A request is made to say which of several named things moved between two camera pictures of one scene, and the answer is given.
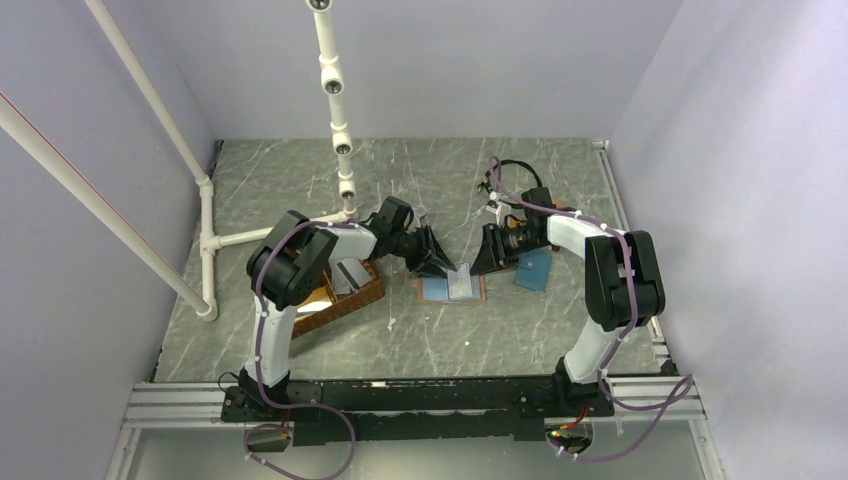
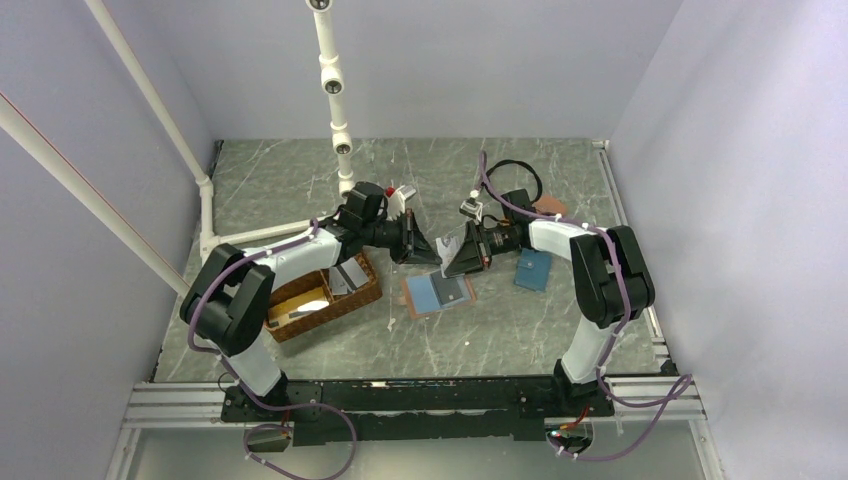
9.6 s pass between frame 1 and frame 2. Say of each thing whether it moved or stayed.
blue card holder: stayed
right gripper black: moved
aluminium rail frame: stayed
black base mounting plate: stayed
